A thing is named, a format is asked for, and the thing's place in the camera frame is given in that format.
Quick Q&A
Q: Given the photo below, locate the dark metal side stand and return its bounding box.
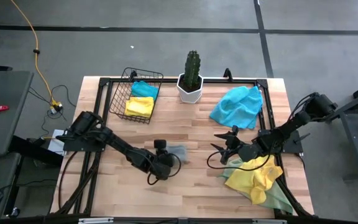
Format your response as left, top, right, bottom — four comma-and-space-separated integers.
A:
331, 77, 358, 181

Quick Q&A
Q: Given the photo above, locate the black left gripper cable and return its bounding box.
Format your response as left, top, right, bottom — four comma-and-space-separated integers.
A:
147, 154, 182, 186

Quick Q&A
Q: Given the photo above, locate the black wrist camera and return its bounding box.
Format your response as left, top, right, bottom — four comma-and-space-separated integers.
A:
237, 144, 259, 162
154, 164, 172, 181

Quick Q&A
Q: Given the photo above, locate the black wire basket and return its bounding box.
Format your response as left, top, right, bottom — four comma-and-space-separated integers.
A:
109, 67, 164, 124

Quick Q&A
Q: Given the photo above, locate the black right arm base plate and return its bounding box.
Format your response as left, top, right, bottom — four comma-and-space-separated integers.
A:
258, 129, 304, 155

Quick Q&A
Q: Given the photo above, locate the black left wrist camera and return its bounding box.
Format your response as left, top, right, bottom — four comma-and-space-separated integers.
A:
154, 164, 172, 181

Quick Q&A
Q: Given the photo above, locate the black floor cable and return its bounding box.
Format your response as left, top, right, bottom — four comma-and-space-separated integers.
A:
28, 84, 77, 138

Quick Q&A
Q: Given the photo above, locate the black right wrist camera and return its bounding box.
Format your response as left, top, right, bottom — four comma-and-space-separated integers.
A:
237, 144, 259, 162

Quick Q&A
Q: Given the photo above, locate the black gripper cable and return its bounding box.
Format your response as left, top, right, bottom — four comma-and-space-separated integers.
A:
206, 149, 273, 171
147, 154, 182, 186

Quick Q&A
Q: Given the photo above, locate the white paper sheet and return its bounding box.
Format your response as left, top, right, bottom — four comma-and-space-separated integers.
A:
47, 129, 71, 154

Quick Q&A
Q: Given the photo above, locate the orange extension cable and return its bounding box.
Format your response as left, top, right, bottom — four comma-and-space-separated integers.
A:
10, 0, 58, 106

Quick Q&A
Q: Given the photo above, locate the green cactus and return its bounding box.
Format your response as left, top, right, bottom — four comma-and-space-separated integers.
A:
183, 50, 201, 91

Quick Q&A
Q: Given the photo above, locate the white plant pot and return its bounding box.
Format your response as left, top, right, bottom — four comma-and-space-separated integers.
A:
176, 73, 204, 104

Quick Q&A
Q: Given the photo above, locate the cable plug connector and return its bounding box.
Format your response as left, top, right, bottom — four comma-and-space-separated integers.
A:
50, 101, 64, 114

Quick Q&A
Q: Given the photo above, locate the silver frame bracket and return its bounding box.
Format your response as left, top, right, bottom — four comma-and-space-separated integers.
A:
78, 217, 114, 224
252, 218, 288, 224

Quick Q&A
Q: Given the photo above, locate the teal microfiber towel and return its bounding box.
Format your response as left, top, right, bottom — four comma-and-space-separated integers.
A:
209, 86, 264, 130
131, 80, 160, 102

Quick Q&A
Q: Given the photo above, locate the black table frame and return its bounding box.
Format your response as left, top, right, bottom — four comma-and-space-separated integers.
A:
54, 68, 313, 218

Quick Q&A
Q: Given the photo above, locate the light green microfiber towel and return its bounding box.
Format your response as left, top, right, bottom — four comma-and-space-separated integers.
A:
218, 157, 294, 215

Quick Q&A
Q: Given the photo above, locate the yellow microfiber towel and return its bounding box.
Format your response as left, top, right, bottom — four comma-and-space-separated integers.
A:
224, 154, 284, 205
124, 96, 155, 119

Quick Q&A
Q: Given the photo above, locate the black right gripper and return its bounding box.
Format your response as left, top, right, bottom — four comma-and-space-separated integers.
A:
210, 125, 245, 165

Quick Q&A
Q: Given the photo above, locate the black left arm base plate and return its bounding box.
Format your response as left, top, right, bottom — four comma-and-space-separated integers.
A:
55, 126, 109, 152

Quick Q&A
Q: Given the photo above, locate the gray microfiber towel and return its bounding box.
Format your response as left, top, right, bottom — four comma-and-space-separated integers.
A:
166, 144, 188, 162

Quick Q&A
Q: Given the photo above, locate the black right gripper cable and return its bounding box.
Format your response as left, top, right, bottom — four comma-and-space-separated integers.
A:
206, 149, 273, 171

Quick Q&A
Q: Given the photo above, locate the gray side table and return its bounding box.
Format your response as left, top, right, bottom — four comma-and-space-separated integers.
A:
0, 70, 34, 158

